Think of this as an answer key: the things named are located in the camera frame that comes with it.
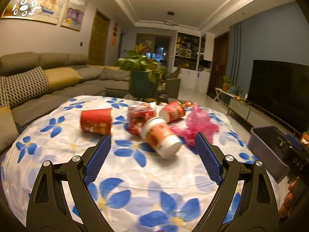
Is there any red gold paper cup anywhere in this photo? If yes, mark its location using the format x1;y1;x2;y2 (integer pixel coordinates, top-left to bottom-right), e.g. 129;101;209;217
80;108;113;136

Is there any large pink plastic bag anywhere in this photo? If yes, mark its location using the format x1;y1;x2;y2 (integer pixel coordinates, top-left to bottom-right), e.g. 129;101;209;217
170;104;219;147

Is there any orange white paper cup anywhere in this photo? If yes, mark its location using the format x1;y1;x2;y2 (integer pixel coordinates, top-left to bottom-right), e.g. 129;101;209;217
140;117;182;159

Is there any red cup white rim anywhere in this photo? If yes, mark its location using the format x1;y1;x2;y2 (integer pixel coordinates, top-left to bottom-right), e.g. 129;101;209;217
159;101;185;123

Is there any red snack wrapper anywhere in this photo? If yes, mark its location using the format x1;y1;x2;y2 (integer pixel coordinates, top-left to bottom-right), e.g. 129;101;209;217
127;102;157;136

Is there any grey plastic trash bin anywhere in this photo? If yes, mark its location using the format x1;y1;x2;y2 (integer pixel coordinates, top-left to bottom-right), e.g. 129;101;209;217
247;126;300;183

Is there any right human hand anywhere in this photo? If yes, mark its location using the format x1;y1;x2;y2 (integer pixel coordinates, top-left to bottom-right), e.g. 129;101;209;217
279;181;296;218

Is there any grey tv console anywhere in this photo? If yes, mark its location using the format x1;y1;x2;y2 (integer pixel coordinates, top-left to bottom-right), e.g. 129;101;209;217
228;98;296;136

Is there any black flat television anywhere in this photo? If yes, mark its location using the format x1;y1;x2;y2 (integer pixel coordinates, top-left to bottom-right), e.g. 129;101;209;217
248;60;308;134

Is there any small potted plant orange pot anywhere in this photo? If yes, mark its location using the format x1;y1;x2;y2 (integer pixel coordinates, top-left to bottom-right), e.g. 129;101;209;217
222;75;232;91

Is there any white folding side table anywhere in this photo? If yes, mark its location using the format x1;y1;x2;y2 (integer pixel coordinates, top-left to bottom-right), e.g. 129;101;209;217
214;87;237;102

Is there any floral blue white tablecloth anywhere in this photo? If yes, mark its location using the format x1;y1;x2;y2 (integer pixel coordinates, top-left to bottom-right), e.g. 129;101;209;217
0;95;281;232

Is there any dark entrance door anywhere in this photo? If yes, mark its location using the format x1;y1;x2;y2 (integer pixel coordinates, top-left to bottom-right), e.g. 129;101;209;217
207;32;229;98

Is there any plate of oranges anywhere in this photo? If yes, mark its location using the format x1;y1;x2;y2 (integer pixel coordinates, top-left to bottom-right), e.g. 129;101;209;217
183;101;195;108

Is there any patterned black white cushion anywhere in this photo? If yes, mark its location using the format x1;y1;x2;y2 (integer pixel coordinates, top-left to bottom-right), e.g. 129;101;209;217
5;67;49;108

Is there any yellow cushion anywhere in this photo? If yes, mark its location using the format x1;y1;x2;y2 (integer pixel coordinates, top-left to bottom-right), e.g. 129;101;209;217
44;67;81;93

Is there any grey armchair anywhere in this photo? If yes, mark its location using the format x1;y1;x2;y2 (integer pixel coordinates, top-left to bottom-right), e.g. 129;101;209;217
165;67;181;99

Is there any display cabinet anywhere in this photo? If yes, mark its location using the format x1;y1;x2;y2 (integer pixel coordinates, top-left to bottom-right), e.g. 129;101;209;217
173;32;215;93

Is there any grey sectional sofa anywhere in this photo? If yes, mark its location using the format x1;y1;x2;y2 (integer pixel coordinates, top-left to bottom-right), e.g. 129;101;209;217
1;52;130;153

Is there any green potted plant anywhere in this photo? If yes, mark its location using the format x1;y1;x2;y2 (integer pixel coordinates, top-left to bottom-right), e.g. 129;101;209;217
117;50;167;99

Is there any wooden door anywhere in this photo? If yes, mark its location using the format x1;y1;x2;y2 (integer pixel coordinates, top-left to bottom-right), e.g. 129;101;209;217
88;9;110;66

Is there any purple abstract painting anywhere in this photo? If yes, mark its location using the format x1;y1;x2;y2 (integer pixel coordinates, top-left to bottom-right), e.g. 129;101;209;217
61;0;88;31

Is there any sailboat painting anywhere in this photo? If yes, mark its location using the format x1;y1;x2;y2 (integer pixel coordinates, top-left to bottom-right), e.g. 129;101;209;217
1;0;65;25

